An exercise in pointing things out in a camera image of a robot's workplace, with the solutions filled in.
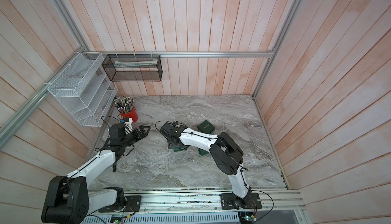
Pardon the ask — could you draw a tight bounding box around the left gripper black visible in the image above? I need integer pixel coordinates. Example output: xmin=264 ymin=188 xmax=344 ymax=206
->
xmin=121 ymin=125 xmax=151 ymax=148

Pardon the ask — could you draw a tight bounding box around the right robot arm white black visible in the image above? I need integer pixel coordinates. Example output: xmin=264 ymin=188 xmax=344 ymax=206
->
xmin=159 ymin=123 xmax=251 ymax=209

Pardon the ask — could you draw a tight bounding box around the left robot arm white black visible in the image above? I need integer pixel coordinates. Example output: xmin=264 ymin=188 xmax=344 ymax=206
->
xmin=41 ymin=123 xmax=151 ymax=224

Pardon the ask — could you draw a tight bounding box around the left green jewelry box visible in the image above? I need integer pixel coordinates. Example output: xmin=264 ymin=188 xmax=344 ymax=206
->
xmin=168 ymin=144 xmax=189 ymax=152

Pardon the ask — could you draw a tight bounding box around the green jewelry box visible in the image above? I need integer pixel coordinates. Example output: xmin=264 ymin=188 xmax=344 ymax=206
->
xmin=168 ymin=144 xmax=189 ymax=152
xmin=197 ymin=120 xmax=215 ymax=134

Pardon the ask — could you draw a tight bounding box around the right green jewelry box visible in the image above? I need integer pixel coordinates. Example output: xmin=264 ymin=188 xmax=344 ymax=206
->
xmin=197 ymin=120 xmax=215 ymax=134

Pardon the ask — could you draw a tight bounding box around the red pencil cup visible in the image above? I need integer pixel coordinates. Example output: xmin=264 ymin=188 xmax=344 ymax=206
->
xmin=120 ymin=107 xmax=138 ymax=123

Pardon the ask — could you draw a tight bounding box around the pencils bundle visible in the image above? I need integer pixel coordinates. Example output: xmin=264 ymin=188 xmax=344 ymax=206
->
xmin=114 ymin=96 xmax=134 ymax=114

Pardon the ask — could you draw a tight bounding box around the black mesh basket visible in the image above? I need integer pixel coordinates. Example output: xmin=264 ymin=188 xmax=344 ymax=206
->
xmin=102 ymin=54 xmax=163 ymax=82

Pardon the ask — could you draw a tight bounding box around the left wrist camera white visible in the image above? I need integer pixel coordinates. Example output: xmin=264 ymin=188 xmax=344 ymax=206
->
xmin=121 ymin=117 xmax=133 ymax=132

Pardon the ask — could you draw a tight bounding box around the white wire mesh shelf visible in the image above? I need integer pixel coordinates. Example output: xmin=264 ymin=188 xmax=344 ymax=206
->
xmin=48 ymin=52 xmax=118 ymax=127

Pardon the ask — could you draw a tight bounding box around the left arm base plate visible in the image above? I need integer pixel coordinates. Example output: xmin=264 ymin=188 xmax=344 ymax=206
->
xmin=98 ymin=195 xmax=142 ymax=213

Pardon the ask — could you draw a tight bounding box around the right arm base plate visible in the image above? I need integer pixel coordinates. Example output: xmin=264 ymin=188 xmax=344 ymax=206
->
xmin=220 ymin=192 xmax=262 ymax=210

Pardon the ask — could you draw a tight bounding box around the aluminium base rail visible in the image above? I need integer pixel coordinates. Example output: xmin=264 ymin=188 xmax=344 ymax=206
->
xmin=51 ymin=188 xmax=306 ymax=217

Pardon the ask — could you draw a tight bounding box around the aluminium frame rail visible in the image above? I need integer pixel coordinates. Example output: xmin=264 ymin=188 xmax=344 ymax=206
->
xmin=86 ymin=51 xmax=274 ymax=58

